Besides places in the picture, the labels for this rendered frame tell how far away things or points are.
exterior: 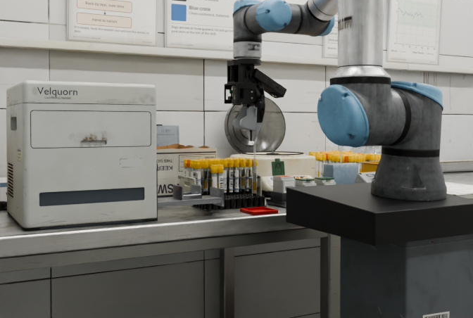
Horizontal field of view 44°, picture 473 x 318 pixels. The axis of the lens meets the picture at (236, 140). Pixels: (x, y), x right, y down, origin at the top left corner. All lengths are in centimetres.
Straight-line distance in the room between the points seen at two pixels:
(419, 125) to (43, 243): 76
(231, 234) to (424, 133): 48
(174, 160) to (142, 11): 58
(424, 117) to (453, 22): 164
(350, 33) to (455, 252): 47
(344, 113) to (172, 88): 100
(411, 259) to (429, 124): 27
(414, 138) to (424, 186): 10
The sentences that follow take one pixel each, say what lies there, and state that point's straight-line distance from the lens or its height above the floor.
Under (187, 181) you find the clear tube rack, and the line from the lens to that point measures 159.
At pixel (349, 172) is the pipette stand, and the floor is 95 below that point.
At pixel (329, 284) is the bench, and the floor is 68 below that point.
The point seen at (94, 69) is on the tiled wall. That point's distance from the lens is 193.
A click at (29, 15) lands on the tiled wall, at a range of 191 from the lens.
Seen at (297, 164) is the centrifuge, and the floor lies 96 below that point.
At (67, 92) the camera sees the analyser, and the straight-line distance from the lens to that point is 125.
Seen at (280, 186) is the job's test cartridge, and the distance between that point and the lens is 154.
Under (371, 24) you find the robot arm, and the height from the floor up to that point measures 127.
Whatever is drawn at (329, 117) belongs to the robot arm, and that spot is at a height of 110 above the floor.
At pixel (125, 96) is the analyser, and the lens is 128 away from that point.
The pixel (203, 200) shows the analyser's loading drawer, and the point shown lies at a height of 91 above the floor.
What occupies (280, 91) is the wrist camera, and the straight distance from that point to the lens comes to 157.
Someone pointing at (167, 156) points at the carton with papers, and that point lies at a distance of 163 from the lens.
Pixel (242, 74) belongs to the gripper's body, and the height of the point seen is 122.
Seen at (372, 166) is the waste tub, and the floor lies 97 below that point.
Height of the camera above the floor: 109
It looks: 1 degrees down
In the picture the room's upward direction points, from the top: straight up
